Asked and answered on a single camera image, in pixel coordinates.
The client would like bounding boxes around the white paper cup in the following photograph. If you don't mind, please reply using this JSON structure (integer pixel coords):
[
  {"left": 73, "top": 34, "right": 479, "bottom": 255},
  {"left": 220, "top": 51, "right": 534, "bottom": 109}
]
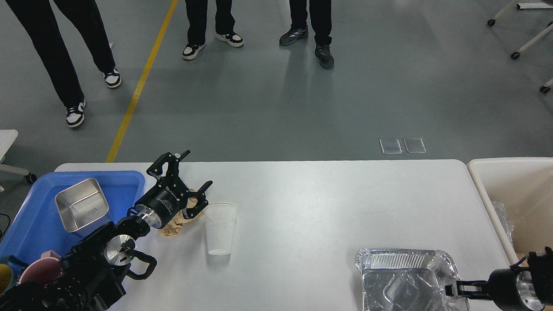
[{"left": 204, "top": 202, "right": 239, "bottom": 256}]

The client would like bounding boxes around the crumpled brown paper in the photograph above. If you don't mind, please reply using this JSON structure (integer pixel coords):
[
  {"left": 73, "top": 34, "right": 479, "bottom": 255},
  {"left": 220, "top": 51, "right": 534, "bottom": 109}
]
[{"left": 157, "top": 198, "right": 204, "bottom": 237}]

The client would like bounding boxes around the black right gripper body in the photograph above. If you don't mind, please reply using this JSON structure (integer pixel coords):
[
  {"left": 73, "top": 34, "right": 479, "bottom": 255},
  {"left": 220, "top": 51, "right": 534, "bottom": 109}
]
[{"left": 487, "top": 268, "right": 531, "bottom": 311}]

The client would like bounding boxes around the stainless steel rectangular container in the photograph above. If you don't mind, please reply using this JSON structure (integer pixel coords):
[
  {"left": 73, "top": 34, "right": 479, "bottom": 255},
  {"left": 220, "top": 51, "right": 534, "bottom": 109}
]
[{"left": 55, "top": 178, "right": 111, "bottom": 234}]

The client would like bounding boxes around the clear floor plate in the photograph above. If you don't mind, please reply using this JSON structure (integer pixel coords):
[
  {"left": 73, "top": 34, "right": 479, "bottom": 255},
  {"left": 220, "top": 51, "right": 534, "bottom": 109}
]
[
  {"left": 403, "top": 137, "right": 426, "bottom": 154},
  {"left": 379, "top": 138, "right": 403, "bottom": 155}
]

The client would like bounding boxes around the person with grey sneakers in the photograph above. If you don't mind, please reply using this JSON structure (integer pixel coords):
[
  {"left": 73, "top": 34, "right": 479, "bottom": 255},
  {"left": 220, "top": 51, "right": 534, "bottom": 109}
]
[{"left": 279, "top": 0, "right": 335, "bottom": 69}]

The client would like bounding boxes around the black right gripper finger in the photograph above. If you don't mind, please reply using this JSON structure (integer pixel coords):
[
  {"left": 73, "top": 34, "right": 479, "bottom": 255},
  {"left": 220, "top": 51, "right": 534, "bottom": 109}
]
[{"left": 445, "top": 280, "right": 490, "bottom": 301}]

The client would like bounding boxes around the person in beige top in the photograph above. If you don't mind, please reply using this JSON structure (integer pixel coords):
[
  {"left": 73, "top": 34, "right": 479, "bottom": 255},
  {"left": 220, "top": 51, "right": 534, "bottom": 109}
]
[{"left": 6, "top": 0, "right": 122, "bottom": 129}]

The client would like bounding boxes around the aluminium foil tray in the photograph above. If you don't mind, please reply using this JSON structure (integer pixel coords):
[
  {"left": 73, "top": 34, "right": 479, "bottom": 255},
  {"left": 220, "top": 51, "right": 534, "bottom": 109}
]
[{"left": 354, "top": 248, "right": 471, "bottom": 311}]

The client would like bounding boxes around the white plastic bin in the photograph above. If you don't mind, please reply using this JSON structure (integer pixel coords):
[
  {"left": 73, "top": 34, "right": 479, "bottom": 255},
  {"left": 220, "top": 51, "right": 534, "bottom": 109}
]
[{"left": 467, "top": 157, "right": 553, "bottom": 263}]

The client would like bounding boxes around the blue plastic tray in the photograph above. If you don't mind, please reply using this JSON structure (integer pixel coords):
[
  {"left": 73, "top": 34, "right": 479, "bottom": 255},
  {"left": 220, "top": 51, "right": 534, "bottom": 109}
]
[{"left": 0, "top": 168, "right": 150, "bottom": 311}]

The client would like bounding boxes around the teal mug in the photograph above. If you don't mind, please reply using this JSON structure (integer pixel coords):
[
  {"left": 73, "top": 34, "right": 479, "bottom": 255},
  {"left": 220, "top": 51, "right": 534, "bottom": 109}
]
[{"left": 0, "top": 255, "right": 28, "bottom": 295}]

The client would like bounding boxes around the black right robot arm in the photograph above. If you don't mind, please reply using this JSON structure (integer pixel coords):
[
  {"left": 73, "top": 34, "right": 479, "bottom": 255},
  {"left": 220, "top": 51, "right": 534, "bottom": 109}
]
[{"left": 445, "top": 247, "right": 553, "bottom": 311}]

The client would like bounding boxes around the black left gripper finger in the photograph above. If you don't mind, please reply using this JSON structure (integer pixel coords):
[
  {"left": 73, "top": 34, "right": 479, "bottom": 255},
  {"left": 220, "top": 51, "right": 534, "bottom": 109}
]
[
  {"left": 146, "top": 150, "right": 191, "bottom": 185},
  {"left": 182, "top": 180, "right": 213, "bottom": 219}
]

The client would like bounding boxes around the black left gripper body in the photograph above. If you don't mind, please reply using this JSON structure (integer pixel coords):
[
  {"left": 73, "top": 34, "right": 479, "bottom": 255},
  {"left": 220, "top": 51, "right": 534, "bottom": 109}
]
[{"left": 134, "top": 180, "right": 201, "bottom": 229}]

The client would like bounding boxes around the person with black-white sneakers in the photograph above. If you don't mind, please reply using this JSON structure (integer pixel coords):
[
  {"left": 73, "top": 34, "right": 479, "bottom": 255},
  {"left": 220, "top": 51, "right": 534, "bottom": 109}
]
[{"left": 180, "top": 0, "right": 245, "bottom": 61}]

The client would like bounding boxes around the pink ribbed mug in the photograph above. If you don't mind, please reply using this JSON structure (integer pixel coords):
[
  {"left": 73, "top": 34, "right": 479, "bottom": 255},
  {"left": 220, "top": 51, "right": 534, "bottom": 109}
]
[{"left": 18, "top": 250, "right": 62, "bottom": 286}]

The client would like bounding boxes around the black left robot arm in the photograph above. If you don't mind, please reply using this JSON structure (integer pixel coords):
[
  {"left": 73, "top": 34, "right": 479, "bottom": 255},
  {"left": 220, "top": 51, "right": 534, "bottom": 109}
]
[{"left": 0, "top": 150, "right": 212, "bottom": 311}]

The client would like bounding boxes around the white rolling chair base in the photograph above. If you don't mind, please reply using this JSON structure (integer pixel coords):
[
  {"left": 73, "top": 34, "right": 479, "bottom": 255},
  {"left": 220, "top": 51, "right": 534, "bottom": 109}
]
[{"left": 486, "top": 0, "right": 553, "bottom": 96}]

